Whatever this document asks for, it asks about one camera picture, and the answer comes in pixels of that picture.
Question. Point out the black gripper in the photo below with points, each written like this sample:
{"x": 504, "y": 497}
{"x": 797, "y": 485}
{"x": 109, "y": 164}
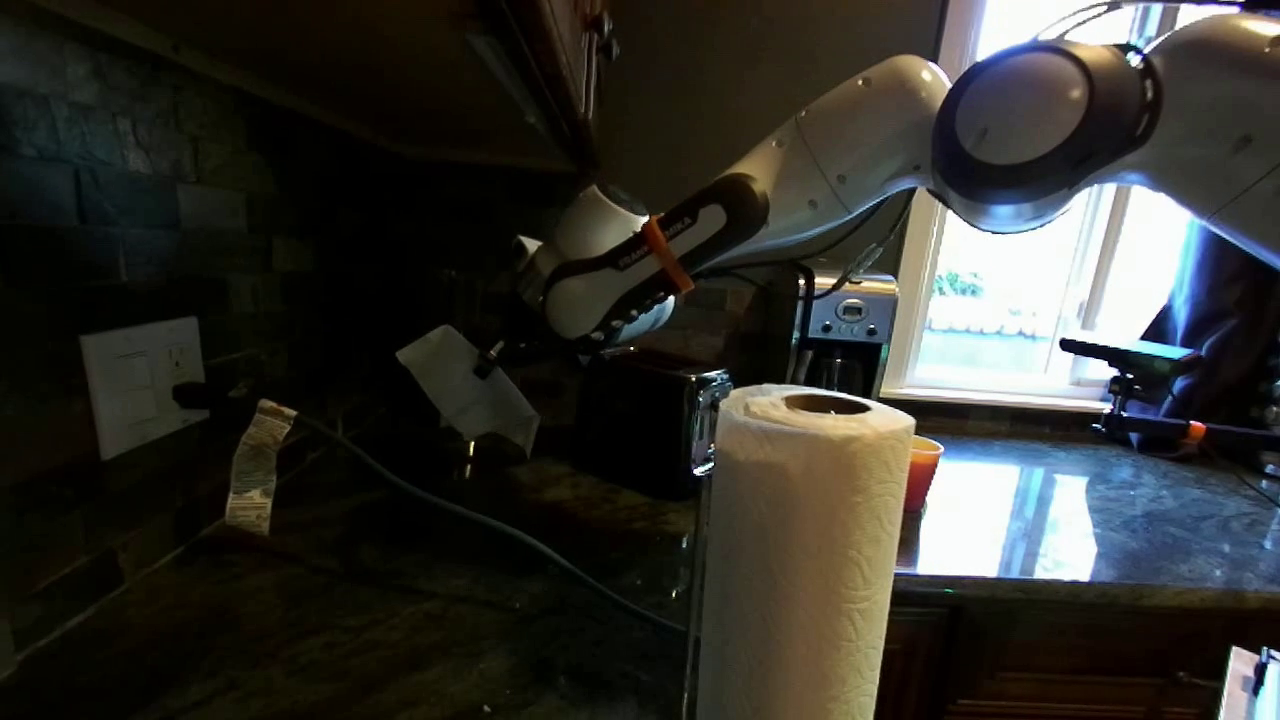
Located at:
{"x": 533, "y": 341}

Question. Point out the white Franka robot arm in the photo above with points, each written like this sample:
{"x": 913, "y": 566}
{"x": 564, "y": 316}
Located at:
{"x": 1040, "y": 120}

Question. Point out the black chrome toaster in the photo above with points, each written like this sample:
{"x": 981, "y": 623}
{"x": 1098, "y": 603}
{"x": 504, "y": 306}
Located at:
{"x": 653, "y": 427}

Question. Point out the dark upper cabinet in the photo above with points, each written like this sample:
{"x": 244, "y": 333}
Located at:
{"x": 402, "y": 66}

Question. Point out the black silver coffee maker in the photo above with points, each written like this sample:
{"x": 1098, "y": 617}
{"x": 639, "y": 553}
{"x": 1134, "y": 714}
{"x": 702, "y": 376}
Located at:
{"x": 854, "y": 333}

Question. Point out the black power plug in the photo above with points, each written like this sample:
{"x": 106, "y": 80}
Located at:
{"x": 206, "y": 397}

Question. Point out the white paper towel roll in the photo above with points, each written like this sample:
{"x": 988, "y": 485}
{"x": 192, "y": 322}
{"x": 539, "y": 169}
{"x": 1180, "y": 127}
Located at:
{"x": 800, "y": 561}

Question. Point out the orange plastic cup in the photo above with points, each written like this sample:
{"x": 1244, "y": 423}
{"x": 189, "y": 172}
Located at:
{"x": 921, "y": 482}

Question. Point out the bright window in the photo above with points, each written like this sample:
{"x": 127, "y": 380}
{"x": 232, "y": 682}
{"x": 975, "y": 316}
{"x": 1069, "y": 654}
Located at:
{"x": 1026, "y": 306}

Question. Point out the wooden lower cabinet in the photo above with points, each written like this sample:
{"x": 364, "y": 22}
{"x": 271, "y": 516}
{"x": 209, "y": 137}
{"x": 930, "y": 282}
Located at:
{"x": 1064, "y": 660}

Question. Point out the white wall outlet plate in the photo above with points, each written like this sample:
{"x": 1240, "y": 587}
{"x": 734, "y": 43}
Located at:
{"x": 134, "y": 386}

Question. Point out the black camera stand orange knobs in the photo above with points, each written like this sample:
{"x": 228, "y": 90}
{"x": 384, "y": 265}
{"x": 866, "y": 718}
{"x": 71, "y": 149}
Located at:
{"x": 1134, "y": 357}

